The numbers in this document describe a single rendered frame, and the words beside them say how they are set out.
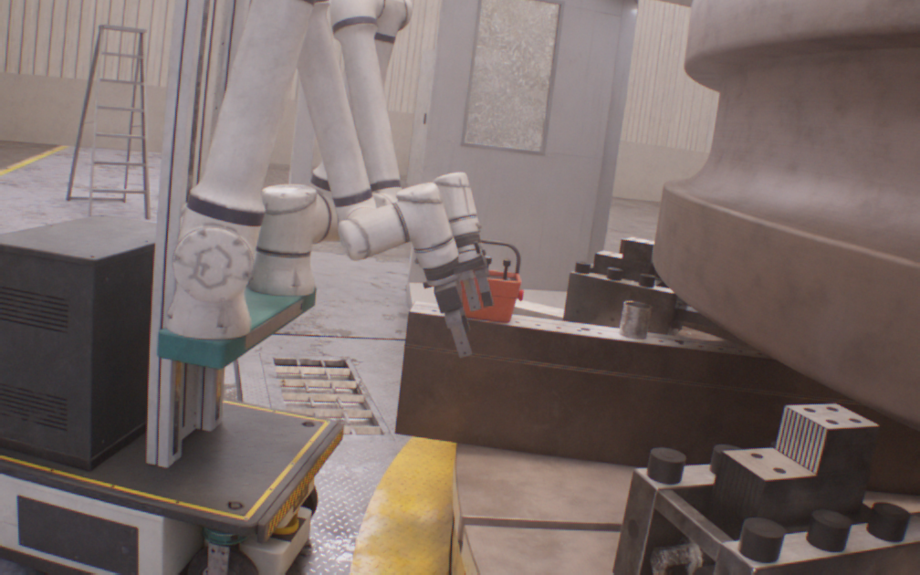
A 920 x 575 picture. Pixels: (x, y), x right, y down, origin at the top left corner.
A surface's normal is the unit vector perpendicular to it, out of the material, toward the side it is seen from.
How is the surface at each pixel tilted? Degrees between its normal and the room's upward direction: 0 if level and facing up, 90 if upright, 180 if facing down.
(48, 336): 90
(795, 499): 90
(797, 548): 0
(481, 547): 0
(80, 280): 90
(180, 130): 90
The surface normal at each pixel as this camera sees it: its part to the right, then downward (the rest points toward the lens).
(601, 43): 0.28, 0.19
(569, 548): 0.12, -0.98
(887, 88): -0.97, -0.08
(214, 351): -0.15, 0.15
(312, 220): 0.84, 0.18
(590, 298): -0.45, 0.09
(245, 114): 0.07, 0.14
